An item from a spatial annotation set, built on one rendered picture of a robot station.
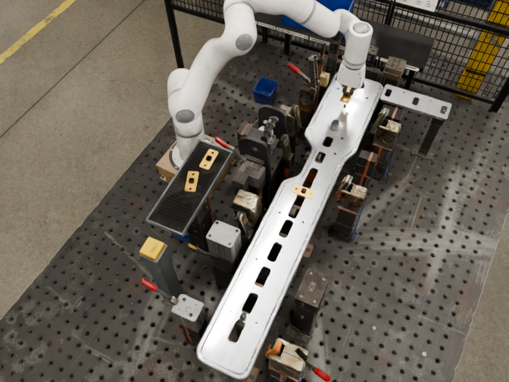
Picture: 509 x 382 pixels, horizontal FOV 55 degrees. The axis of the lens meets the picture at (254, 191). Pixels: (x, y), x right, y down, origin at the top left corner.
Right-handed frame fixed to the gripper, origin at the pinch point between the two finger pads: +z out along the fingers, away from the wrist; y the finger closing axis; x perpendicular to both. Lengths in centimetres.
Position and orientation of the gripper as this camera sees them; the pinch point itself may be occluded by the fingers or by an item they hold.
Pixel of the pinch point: (348, 91)
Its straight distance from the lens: 205.3
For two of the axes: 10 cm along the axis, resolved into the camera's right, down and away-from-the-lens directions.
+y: 9.1, 3.5, -2.4
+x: 4.2, -7.7, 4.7
